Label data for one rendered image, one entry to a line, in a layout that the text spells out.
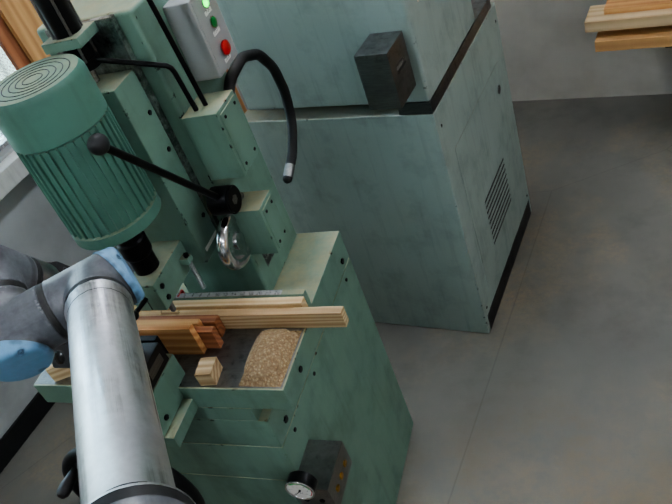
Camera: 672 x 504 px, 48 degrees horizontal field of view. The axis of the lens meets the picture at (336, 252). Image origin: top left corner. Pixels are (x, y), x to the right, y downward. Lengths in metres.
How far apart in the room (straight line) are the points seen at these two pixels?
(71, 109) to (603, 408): 1.70
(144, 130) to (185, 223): 0.21
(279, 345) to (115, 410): 0.71
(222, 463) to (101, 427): 0.97
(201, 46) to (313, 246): 0.60
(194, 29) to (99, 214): 0.40
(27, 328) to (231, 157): 0.59
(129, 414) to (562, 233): 2.33
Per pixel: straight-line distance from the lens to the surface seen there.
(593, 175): 3.20
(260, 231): 1.59
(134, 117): 1.46
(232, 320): 1.57
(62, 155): 1.35
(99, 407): 0.81
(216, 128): 1.49
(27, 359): 1.12
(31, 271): 1.23
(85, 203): 1.39
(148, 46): 1.47
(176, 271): 1.59
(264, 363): 1.45
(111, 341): 0.91
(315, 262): 1.82
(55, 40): 1.47
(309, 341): 1.53
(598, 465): 2.28
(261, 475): 1.72
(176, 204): 1.54
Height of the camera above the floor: 1.91
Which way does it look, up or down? 38 degrees down
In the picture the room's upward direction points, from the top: 22 degrees counter-clockwise
